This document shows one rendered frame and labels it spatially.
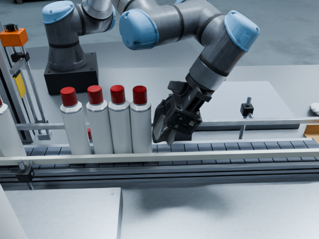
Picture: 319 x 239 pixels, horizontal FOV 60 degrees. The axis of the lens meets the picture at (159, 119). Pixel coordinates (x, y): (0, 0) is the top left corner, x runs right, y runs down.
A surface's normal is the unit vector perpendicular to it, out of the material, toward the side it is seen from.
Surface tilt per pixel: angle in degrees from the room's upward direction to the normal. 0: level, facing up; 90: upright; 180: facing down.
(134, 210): 0
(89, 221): 0
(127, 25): 89
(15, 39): 90
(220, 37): 66
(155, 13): 32
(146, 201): 0
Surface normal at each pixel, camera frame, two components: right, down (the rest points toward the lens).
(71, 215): 0.00, -0.81
